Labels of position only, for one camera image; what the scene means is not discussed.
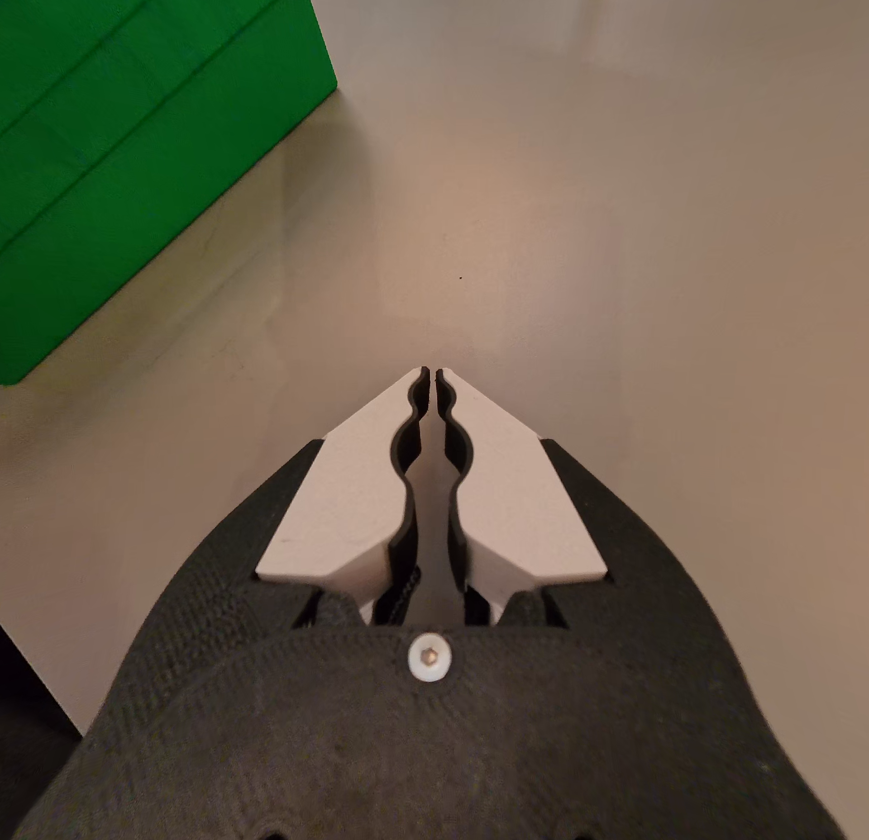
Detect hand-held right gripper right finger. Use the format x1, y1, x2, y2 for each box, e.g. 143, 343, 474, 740
434, 367, 608, 627

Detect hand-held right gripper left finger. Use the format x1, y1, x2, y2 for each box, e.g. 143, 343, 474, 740
254, 365, 435, 627

